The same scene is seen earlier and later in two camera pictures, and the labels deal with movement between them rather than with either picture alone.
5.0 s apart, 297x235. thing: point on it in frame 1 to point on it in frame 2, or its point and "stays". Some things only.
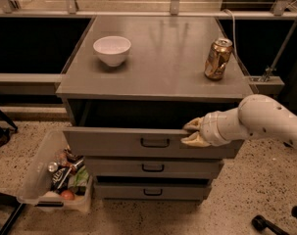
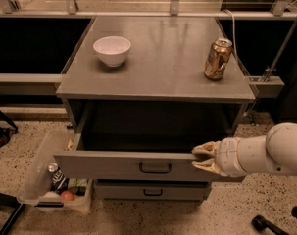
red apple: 68,195 stays
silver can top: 52,166 stays
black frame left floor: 7,200 stays
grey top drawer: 140,143 to 74,164
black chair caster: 260,223 stays
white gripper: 209,128 to 230,157
